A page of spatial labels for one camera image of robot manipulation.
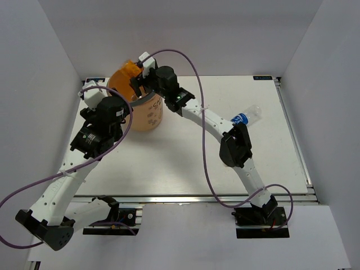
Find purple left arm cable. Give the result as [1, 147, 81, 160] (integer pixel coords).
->
[0, 85, 134, 250]

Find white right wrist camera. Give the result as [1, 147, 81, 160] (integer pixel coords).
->
[138, 52, 156, 78]

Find aluminium table front rail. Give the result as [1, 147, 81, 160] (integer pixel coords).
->
[70, 193, 318, 204]

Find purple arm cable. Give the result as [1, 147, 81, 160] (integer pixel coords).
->
[0, 85, 134, 250]
[139, 49, 295, 232]

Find orange juice bottle with barcode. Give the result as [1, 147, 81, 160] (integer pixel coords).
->
[121, 60, 143, 80]

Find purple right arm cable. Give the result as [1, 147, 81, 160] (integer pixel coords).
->
[139, 49, 295, 232]

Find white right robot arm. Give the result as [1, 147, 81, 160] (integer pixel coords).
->
[130, 66, 278, 224]

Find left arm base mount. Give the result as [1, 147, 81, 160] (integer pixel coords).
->
[83, 206, 142, 236]

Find orange cylindrical bin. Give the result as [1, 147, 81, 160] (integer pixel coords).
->
[107, 68, 163, 132]

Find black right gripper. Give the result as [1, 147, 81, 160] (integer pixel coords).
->
[130, 65, 169, 99]

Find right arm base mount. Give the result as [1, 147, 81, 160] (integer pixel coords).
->
[232, 207, 290, 239]

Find clear bottle with blue label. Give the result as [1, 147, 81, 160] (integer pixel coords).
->
[231, 105, 262, 127]

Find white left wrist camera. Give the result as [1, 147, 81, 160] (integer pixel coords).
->
[78, 88, 106, 111]

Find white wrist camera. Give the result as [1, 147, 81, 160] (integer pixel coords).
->
[78, 88, 106, 111]
[138, 52, 156, 78]

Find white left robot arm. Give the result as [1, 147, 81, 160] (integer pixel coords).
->
[15, 96, 130, 251]

